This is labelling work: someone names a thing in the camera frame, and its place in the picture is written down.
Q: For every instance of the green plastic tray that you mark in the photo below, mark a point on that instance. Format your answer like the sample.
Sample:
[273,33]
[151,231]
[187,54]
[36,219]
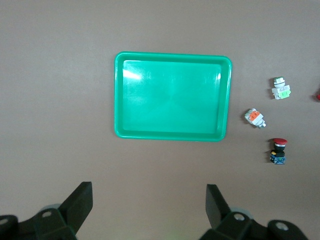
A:
[172,100]

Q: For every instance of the white green-tagged push button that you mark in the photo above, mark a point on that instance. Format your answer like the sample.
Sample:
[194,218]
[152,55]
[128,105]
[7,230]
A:
[281,91]

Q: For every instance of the white orange-tagged push button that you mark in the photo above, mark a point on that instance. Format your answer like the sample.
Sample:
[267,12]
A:
[254,117]

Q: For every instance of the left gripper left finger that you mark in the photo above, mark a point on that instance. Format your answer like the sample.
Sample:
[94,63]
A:
[75,205]

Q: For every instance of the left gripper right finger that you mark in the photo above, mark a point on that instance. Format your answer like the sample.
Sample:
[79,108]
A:
[215,205]

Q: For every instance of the red mushroom push button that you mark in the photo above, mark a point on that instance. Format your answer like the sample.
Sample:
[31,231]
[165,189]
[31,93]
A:
[318,97]
[277,152]

